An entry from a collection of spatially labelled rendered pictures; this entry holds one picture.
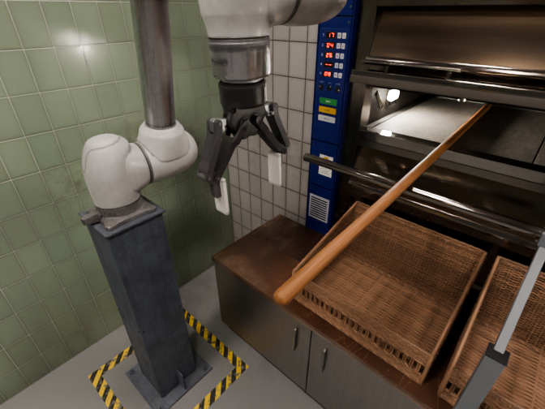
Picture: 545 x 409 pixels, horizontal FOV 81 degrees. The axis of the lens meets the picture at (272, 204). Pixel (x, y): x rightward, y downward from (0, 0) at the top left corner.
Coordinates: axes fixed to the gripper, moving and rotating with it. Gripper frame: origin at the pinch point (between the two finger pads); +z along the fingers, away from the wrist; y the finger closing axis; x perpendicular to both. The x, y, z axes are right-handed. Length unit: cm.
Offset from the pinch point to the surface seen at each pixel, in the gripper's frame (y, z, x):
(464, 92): -74, -6, 13
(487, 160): -89, 17, 23
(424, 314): -66, 75, 24
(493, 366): -29, 41, 46
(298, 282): 2.7, 12.0, 14.4
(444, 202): -51, 17, 22
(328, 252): -7.4, 12.0, 13.5
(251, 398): -14, 132, -27
